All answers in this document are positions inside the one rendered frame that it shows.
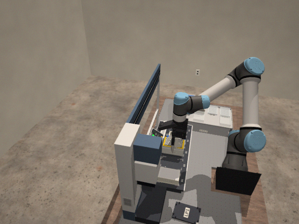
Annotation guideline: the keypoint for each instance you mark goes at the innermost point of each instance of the yellow tip rack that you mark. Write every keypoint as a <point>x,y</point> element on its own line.
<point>166,148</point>

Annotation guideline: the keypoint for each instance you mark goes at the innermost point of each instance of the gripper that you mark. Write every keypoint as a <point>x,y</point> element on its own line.
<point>178,132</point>

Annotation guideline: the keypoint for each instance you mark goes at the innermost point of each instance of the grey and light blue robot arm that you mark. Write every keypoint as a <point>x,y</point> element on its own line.
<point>249,138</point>

